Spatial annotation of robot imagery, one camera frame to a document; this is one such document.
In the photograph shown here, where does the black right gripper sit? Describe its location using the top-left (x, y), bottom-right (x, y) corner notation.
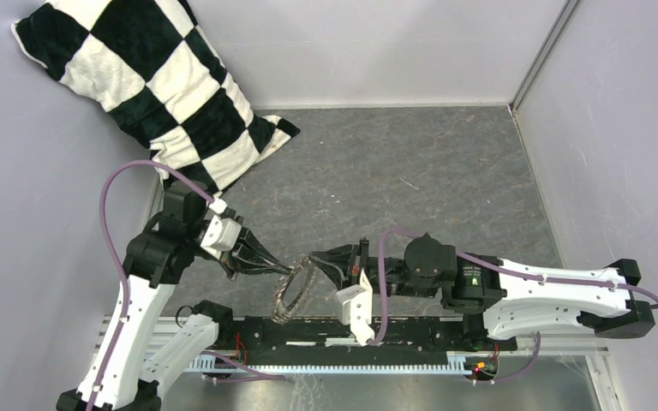
top-left (308, 238), bottom-right (437, 299)

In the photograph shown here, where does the large ring of keyrings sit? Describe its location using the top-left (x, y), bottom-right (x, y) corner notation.
top-left (270, 254), bottom-right (319, 325)

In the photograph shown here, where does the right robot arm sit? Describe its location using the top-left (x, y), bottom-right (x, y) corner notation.
top-left (308, 233), bottom-right (658, 349)

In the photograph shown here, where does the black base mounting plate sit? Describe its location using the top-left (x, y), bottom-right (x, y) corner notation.
top-left (208, 317), bottom-right (517, 366)

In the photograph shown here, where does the black white checkered pillow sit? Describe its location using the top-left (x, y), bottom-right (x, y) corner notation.
top-left (12, 0), bottom-right (300, 195)

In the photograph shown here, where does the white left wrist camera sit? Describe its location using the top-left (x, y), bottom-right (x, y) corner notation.
top-left (198, 199), bottom-right (242, 259)

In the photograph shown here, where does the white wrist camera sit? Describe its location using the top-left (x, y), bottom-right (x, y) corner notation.
top-left (334, 269), bottom-right (375, 346)
top-left (198, 199), bottom-right (242, 259)

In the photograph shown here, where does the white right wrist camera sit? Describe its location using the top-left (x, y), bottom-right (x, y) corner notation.
top-left (334, 269), bottom-right (375, 346)

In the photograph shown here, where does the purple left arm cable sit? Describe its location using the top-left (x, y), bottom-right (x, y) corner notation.
top-left (81, 159), bottom-right (284, 411)

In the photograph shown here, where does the white toothed cable duct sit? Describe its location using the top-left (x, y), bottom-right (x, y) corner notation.
top-left (184, 354), bottom-right (471, 377)

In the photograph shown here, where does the aluminium rail frame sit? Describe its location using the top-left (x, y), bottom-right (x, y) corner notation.
top-left (95, 317), bottom-right (609, 357)

